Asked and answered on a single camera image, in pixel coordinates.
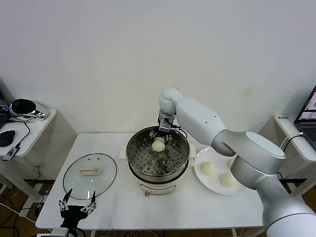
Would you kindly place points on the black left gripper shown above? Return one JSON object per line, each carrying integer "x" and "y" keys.
{"x": 72, "y": 213}

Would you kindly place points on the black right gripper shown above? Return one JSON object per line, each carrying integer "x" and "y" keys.
{"x": 166, "y": 135}

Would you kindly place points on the glass pot lid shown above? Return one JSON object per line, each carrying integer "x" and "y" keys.
{"x": 103, "y": 177}

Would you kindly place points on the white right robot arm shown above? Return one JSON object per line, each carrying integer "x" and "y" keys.
{"x": 197, "y": 116}

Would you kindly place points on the perforated steel steamer basket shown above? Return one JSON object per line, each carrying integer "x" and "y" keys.
{"x": 134, "y": 148}

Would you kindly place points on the white electric cooker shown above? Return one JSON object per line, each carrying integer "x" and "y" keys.
{"x": 158, "y": 188}

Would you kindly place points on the white round plate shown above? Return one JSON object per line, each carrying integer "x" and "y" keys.
{"x": 209, "y": 184}

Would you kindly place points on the white work table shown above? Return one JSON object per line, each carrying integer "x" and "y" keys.
{"x": 148, "y": 212}

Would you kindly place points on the grey usb hub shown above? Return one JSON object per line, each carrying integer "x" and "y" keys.
{"x": 10, "y": 153}

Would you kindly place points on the black computer mouse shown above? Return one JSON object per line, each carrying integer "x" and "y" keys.
{"x": 7, "y": 138}

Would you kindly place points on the silver black headset device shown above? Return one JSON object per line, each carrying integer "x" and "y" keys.
{"x": 23, "y": 107}

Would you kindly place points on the dark laptop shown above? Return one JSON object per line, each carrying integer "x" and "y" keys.
{"x": 3, "y": 111}

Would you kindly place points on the small printed label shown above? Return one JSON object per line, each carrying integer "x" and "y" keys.
{"x": 283, "y": 118}

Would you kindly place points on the grey laptop with lit screen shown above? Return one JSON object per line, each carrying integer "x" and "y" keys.
{"x": 307, "y": 118}

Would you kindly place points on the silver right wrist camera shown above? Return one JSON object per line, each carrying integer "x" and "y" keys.
{"x": 165, "y": 126}

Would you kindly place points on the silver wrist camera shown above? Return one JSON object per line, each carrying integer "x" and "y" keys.
{"x": 59, "y": 232}
{"x": 165, "y": 126}

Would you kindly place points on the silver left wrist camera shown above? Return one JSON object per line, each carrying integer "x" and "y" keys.
{"x": 59, "y": 232}

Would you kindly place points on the white wall socket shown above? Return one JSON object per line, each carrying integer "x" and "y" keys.
{"x": 39, "y": 166}

